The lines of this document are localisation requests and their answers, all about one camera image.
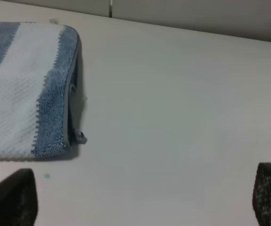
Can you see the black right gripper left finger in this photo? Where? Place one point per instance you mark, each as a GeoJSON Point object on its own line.
{"type": "Point", "coordinates": [18, 199]}

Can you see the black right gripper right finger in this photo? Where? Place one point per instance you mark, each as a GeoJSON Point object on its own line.
{"type": "Point", "coordinates": [261, 199]}

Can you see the blue white striped towel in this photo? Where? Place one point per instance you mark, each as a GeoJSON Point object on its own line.
{"type": "Point", "coordinates": [39, 68]}

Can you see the teal dot sticker right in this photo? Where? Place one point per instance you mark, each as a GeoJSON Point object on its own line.
{"type": "Point", "coordinates": [47, 176]}

